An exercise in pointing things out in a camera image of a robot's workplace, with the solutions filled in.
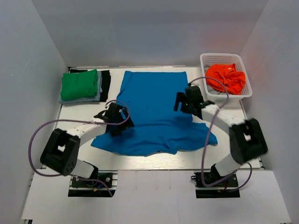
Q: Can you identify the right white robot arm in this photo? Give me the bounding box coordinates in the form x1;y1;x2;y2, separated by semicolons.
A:
174;86;268;187

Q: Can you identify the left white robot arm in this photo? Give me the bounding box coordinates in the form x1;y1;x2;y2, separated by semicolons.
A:
40;100;135;186

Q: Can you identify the grey t-shirt in basket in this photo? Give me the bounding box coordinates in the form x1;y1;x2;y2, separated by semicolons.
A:
203;65;221;95

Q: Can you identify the folded black t-shirt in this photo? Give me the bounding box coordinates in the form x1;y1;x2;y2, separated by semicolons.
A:
70;69;112;102

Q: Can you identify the white plastic basket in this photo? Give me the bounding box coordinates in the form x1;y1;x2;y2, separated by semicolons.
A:
200;53;252;102

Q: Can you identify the orange t-shirt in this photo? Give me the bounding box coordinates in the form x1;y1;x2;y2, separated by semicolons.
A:
205;63;246;95

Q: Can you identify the folded green t-shirt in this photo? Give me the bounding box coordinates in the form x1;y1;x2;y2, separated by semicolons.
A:
60;70;98;101

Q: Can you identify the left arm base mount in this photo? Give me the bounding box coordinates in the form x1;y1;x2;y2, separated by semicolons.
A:
68;171;118;198

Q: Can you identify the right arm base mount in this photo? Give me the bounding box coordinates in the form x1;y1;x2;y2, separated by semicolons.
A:
191;171;241;199

